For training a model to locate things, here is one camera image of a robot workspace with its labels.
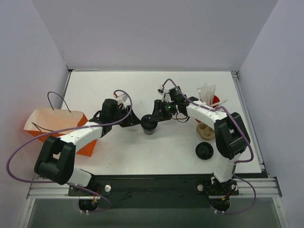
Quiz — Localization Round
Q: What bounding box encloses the orange paper bag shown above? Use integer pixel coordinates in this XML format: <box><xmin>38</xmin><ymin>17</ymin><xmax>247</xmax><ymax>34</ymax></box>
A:
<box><xmin>23</xmin><ymin>107</ymin><xmax>97</xmax><ymax>157</ymax></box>

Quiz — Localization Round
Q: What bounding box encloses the black cup lid on table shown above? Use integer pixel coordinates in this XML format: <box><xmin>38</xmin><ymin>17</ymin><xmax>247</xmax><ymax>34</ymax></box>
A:
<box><xmin>195</xmin><ymin>142</ymin><xmax>214</xmax><ymax>160</ymax></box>

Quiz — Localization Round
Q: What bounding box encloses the aluminium frame rail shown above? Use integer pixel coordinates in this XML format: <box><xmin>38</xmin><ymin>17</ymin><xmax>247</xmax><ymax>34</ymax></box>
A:
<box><xmin>27</xmin><ymin>177</ymin><xmax>282</xmax><ymax>200</ymax></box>

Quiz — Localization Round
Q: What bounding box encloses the brown cardboard cup carrier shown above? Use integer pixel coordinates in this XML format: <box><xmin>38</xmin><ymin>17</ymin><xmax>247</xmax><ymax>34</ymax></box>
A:
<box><xmin>196</xmin><ymin>122</ymin><xmax>215</xmax><ymax>140</ymax></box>

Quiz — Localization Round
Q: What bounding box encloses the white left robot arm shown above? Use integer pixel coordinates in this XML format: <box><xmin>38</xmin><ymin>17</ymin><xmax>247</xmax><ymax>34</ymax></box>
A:
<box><xmin>34</xmin><ymin>99</ymin><xmax>141</xmax><ymax>195</ymax></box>

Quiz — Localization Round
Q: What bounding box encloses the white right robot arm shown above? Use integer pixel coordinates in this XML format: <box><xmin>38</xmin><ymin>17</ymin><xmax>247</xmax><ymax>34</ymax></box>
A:
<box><xmin>141</xmin><ymin>87</ymin><xmax>250</xmax><ymax>194</ymax></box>

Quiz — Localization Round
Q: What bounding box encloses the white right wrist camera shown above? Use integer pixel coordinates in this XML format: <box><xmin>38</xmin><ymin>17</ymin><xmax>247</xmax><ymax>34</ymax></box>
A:
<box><xmin>158</xmin><ymin>88</ymin><xmax>171</xmax><ymax>103</ymax></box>

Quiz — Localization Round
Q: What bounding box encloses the black cup lid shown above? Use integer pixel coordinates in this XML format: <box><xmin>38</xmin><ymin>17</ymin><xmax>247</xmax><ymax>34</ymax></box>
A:
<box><xmin>195</xmin><ymin>142</ymin><xmax>214</xmax><ymax>160</ymax></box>
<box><xmin>141</xmin><ymin>114</ymin><xmax>157</xmax><ymax>130</ymax></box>

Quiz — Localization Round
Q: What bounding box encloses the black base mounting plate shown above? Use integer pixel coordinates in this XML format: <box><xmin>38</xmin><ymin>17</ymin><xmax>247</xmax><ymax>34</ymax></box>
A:
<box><xmin>68</xmin><ymin>174</ymin><xmax>239</xmax><ymax>211</ymax></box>

